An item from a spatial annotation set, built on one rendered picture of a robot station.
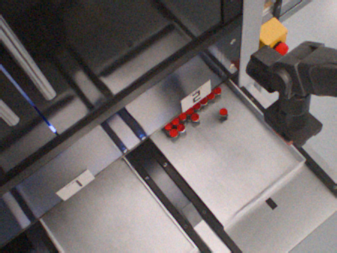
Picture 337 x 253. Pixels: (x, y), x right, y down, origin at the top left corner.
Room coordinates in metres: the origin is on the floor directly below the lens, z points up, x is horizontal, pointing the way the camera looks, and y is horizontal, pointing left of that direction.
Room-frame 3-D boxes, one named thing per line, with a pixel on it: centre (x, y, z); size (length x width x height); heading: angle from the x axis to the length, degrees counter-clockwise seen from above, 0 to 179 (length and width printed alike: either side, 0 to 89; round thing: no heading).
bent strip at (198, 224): (0.22, 0.01, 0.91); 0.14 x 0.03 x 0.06; 33
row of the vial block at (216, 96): (0.53, 0.01, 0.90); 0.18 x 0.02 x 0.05; 122
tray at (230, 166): (0.43, -0.05, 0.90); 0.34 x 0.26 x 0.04; 32
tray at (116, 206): (0.25, 0.23, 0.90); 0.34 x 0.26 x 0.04; 32
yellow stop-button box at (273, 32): (0.67, -0.20, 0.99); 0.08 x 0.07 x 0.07; 32
